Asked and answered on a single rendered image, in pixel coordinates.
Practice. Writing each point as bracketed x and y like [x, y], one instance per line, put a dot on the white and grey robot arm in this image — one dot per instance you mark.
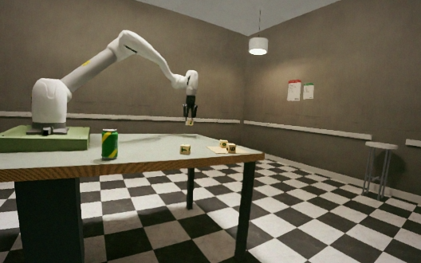
[49, 98]

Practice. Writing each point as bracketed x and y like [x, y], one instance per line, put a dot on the green and yellow drink can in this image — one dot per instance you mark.
[109, 144]

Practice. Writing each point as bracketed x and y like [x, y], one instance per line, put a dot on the tan flat mat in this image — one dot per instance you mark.
[219, 150]

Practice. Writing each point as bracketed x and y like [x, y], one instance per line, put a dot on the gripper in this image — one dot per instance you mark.
[190, 105]

